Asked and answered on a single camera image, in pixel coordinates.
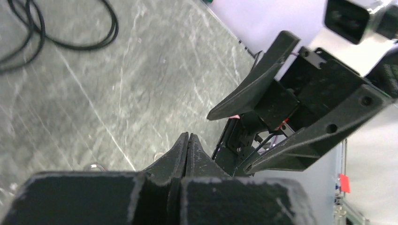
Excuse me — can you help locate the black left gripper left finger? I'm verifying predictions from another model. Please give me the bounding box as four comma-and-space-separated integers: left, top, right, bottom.
144, 132, 189, 186

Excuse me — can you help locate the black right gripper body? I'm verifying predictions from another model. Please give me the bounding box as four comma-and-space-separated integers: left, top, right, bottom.
212, 47, 398, 176

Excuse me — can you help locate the black coiled cable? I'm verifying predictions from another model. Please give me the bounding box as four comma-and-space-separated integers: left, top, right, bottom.
0, 0, 119, 75

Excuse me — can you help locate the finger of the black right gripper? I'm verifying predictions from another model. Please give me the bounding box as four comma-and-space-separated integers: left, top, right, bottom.
207, 30, 300, 120
244, 85, 392, 174

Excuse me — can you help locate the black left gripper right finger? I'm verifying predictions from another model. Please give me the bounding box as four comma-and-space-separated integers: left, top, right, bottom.
186, 134, 230, 177

